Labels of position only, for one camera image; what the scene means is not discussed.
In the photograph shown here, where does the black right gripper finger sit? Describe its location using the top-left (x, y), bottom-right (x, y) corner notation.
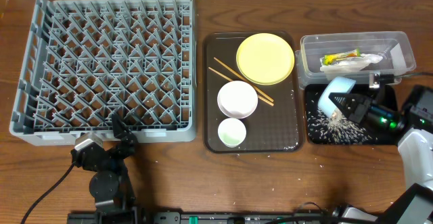
top-left (329, 92), bottom-right (359, 106)
top-left (339, 106), bottom-right (353, 121)

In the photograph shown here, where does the light blue bowl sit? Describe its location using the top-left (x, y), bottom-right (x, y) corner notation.
top-left (317, 76), bottom-right (356, 118)

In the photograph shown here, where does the white tissue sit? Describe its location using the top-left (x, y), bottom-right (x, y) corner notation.
top-left (320, 53), bottom-right (384, 73)

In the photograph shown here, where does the green snack wrapper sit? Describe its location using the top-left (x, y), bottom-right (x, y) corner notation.
top-left (321, 49), bottom-right (361, 66)

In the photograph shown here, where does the white bowl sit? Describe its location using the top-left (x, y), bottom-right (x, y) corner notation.
top-left (216, 81), bottom-right (258, 119)

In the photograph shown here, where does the white green cup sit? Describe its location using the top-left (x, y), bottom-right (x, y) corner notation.
top-left (217, 118), bottom-right (247, 148)

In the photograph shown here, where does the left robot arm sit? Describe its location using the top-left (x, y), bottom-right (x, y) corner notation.
top-left (71, 114), bottom-right (140, 223)

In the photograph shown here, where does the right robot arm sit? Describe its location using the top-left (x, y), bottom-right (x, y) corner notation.
top-left (328, 85), bottom-right (432, 223)

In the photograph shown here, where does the rice and peanut waste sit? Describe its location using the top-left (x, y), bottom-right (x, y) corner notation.
top-left (306, 108), bottom-right (372, 145)

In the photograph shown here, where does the black waste bin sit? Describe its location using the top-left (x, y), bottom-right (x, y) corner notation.
top-left (304, 84), bottom-right (398, 145)

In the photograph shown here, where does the clear plastic bin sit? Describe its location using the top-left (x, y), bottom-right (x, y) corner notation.
top-left (296, 31), bottom-right (416, 89)

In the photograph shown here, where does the grey dish rack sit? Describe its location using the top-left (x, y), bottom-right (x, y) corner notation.
top-left (9, 0), bottom-right (197, 146)

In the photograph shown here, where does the yellow plate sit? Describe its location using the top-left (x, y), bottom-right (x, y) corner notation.
top-left (236, 33), bottom-right (295, 85)

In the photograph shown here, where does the dark brown tray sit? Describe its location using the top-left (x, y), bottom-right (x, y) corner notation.
top-left (203, 32), bottom-right (304, 154)

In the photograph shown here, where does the lower wooden chopstick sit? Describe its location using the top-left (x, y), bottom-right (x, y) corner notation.
top-left (208, 67), bottom-right (274, 106)

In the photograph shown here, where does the wooden chopstick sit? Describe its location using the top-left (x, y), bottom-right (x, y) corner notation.
top-left (214, 57), bottom-right (274, 106)
top-left (208, 67), bottom-right (274, 106)

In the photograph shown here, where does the upper wooden chopstick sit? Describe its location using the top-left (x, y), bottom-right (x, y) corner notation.
top-left (214, 57), bottom-right (274, 106)

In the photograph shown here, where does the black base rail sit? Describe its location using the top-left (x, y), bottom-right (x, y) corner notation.
top-left (66, 211), bottom-right (320, 224)

